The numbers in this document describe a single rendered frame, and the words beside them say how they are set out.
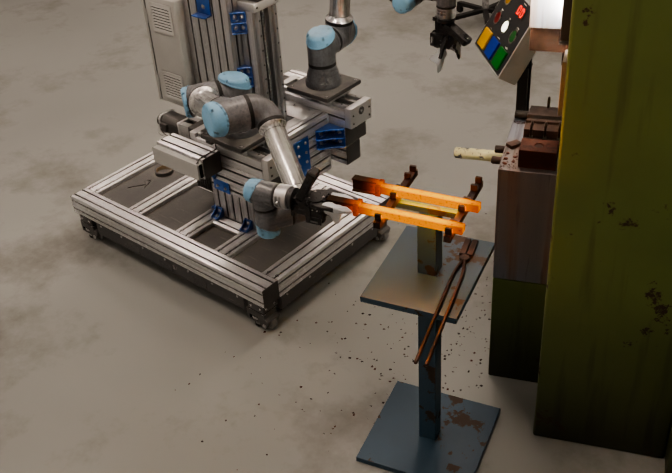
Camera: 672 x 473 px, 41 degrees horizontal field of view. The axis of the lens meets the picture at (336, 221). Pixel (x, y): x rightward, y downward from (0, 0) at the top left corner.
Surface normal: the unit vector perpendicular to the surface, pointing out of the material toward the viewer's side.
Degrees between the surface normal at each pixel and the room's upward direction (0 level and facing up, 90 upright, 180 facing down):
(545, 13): 90
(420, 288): 0
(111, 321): 0
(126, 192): 0
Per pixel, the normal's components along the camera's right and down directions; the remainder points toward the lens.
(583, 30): -0.30, 0.55
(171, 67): -0.64, 0.46
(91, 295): -0.06, -0.83
